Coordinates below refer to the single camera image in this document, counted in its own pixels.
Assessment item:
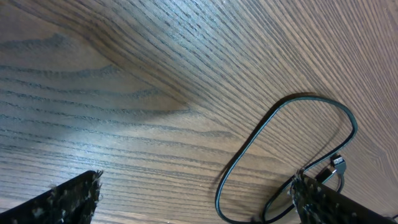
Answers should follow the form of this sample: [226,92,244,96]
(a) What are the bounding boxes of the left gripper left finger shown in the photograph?
[1,170,103,224]

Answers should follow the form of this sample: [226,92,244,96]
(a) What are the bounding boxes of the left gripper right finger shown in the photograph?
[289,174,395,224]

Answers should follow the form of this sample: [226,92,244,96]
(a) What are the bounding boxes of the thick black usb cable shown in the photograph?
[214,95,358,224]

